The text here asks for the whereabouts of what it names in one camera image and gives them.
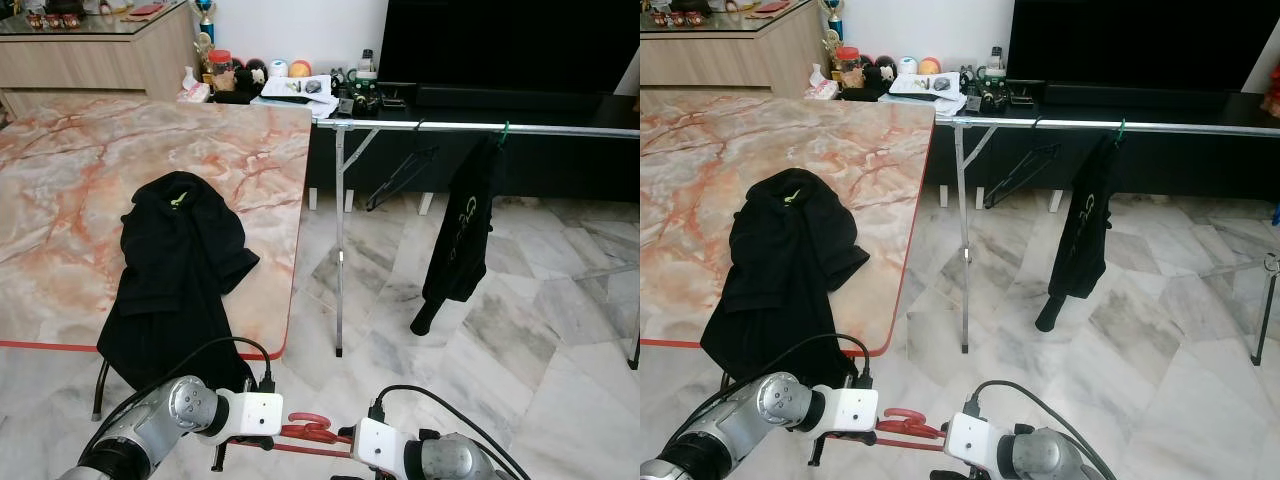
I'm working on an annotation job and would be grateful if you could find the red hanger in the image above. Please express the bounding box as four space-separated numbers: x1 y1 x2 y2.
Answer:
268 410 366 459
870 407 951 453

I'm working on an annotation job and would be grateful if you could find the black shirt with green logo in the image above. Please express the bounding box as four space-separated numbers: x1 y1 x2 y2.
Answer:
1035 133 1123 333
97 171 261 393
410 135 506 337
700 168 871 391

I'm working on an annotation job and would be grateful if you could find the black hanger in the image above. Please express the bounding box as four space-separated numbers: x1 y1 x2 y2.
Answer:
364 120 439 213
983 120 1063 211

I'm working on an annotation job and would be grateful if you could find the white paper stack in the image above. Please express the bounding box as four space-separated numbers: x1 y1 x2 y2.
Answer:
250 74 336 119
885 72 966 116

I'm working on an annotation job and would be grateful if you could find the black plush toy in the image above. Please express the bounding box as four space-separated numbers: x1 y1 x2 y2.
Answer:
860 55 898 101
232 58 269 104

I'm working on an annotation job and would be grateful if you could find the red lid jar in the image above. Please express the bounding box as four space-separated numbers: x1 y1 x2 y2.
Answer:
835 46 863 91
207 48 236 96

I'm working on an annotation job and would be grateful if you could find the wooden cabinet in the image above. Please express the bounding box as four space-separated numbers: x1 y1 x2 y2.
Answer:
0 5 196 119
640 5 826 101

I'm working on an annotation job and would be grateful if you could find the black TV console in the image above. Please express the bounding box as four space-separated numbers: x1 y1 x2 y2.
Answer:
305 90 641 206
930 88 1280 201

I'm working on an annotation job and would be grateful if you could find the gold trophy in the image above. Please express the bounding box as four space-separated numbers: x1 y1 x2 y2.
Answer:
193 0 219 76
820 0 846 71

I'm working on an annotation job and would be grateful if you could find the silver clothes rack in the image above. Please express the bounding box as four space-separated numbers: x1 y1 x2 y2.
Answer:
940 115 1280 366
315 118 641 358

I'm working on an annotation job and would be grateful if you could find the black television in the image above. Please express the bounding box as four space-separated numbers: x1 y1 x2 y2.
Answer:
1007 0 1280 93
377 0 641 96

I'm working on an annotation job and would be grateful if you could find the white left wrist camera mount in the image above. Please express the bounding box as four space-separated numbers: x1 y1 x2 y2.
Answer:
205 390 284 443
808 385 881 438

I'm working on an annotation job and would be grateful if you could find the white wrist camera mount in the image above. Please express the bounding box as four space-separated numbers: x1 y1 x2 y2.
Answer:
205 390 284 443
943 412 1016 471
808 385 881 438
350 417 426 476

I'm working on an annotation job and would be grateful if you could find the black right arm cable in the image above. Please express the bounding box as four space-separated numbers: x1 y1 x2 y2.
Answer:
368 385 531 480
962 380 1121 480

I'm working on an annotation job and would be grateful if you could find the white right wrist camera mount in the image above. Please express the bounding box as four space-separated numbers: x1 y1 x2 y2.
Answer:
943 412 1016 471
350 417 426 476

